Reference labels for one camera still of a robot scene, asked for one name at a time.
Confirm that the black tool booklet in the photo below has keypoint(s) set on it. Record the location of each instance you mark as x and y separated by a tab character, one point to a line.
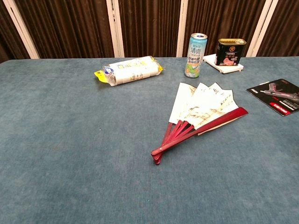
275	98

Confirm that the red ribbed paper folding fan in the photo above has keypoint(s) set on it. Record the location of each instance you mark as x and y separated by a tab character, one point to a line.
205	109

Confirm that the blue table cloth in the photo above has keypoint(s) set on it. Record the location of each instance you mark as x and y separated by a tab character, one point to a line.
93	151

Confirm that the light blue drink can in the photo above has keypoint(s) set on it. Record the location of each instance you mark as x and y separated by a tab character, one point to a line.
195	58

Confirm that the white plastic tray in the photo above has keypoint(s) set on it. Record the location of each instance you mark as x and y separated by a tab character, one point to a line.
230	68

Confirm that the black luncheon meat tin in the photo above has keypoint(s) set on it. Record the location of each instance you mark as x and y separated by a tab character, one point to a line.
229	53

